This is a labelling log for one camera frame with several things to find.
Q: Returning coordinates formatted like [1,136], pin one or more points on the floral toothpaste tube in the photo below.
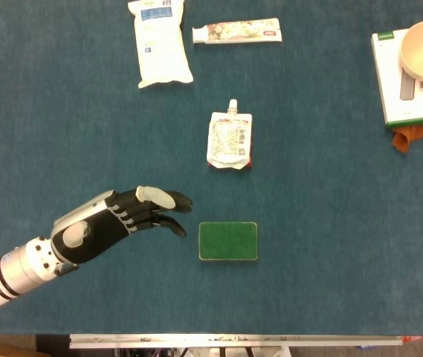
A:
[239,31]

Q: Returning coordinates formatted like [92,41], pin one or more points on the white refill pouch blue label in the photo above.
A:
[161,44]

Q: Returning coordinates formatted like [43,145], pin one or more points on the aluminium frame rail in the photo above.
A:
[233,340]

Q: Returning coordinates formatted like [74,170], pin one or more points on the green scouring sponge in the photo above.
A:
[228,241]

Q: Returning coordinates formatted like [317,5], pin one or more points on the white spouted drink pouch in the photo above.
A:
[229,139]

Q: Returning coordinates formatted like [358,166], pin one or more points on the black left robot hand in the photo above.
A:
[122,219]

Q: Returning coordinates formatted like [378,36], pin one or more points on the orange cloth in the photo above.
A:
[417,134]

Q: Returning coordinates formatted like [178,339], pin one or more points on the white green product box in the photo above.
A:
[400,100]

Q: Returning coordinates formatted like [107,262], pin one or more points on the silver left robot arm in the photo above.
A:
[10,269]

